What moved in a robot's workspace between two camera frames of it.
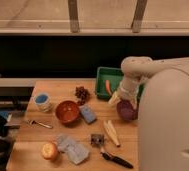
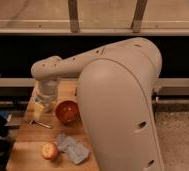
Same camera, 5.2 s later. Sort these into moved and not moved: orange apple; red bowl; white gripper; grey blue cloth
Moved: white gripper
Not moved: grey blue cloth; red bowl; orange apple
